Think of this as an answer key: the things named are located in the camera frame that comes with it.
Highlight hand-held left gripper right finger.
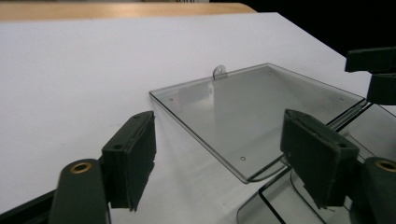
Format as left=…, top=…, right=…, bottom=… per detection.
left=279, top=108, right=361, bottom=209

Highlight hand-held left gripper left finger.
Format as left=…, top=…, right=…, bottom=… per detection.
left=101, top=110, right=157, bottom=213

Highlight clear grey compartment box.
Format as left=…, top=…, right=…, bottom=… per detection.
left=148, top=63, right=396, bottom=224

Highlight dark curtain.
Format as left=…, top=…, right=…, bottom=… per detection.
left=211, top=0, right=396, bottom=60

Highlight white table sheet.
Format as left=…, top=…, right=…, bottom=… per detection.
left=0, top=12, right=396, bottom=224

